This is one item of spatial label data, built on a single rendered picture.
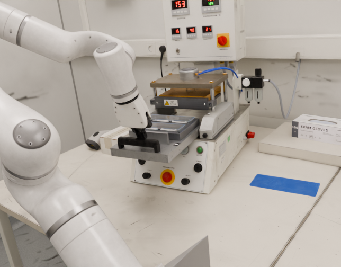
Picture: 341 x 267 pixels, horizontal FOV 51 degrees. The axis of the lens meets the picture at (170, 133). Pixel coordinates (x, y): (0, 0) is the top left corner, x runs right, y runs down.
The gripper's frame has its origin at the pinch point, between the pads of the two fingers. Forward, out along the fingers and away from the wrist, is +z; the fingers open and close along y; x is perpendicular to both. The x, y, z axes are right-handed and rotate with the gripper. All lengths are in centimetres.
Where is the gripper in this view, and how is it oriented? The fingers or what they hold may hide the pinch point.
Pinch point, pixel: (141, 135)
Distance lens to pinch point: 115.8
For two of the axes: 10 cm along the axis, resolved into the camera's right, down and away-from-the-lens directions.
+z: 2.5, 7.6, 6.0
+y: 8.9, 0.7, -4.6
